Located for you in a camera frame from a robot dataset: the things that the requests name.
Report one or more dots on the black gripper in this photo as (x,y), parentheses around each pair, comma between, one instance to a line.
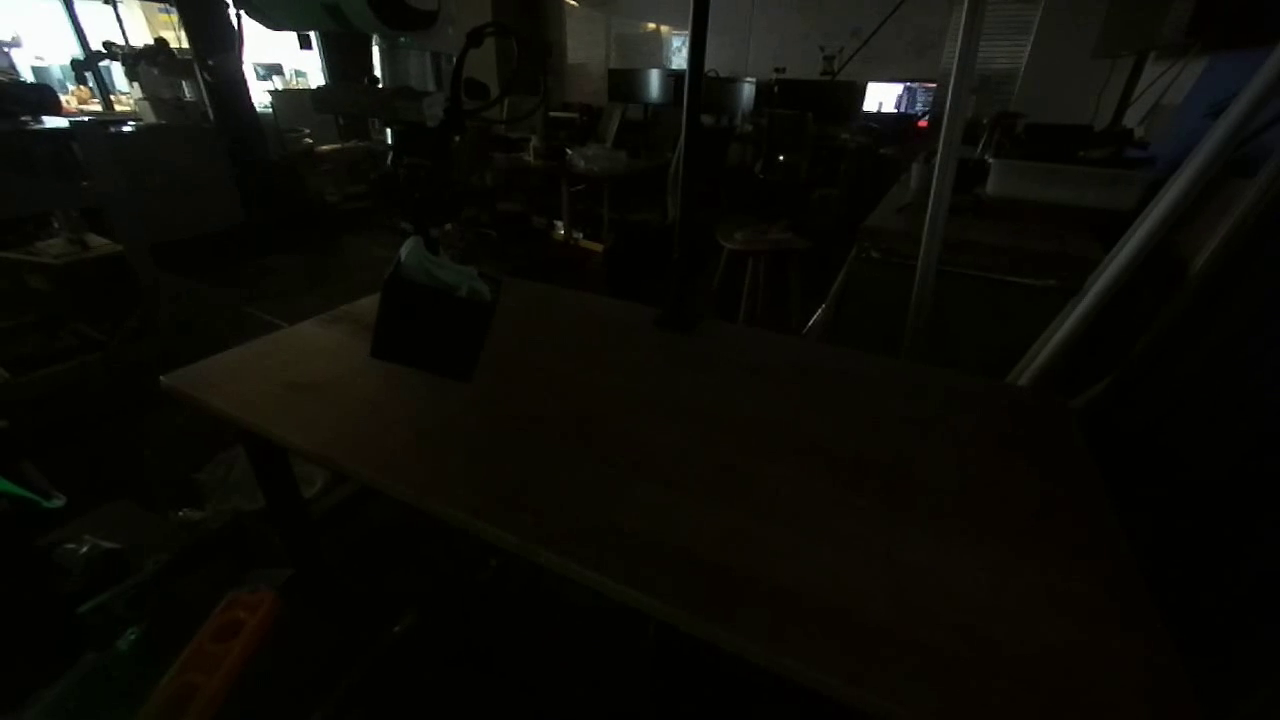
(443,195)

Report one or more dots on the black box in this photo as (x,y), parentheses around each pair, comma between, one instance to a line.
(429,324)

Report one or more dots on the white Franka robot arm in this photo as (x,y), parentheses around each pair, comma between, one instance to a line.
(403,23)

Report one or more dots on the dark vertical pole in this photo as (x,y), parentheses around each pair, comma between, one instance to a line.
(690,161)

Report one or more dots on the wooden stool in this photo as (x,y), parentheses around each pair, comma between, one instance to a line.
(755,262)

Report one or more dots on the lit computer monitor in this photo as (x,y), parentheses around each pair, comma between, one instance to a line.
(899,98)

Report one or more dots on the light metal pole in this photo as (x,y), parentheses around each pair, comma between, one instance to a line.
(940,172)

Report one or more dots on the orange tool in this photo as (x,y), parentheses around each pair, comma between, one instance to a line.
(215,655)

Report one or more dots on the slanted metal rail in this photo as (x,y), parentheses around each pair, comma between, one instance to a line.
(1144,225)

